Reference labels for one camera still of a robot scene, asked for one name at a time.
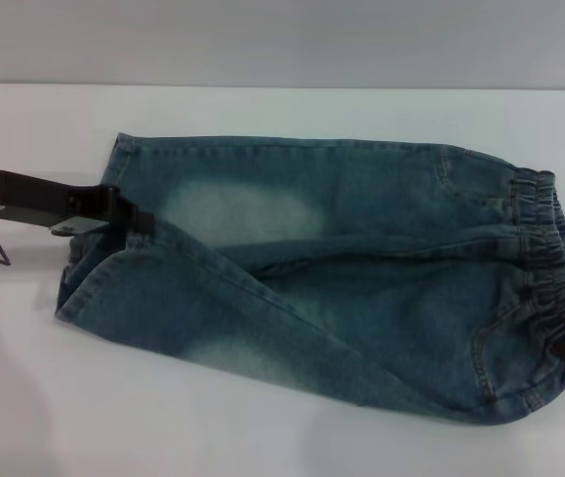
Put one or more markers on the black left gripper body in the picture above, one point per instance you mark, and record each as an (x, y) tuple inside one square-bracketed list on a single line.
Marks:
[(29, 191)]

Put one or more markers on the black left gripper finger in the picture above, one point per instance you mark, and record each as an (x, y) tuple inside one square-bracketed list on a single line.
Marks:
[(113, 204)]

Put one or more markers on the blue denim shorts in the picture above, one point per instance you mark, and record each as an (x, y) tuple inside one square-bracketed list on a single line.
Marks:
[(341, 278)]

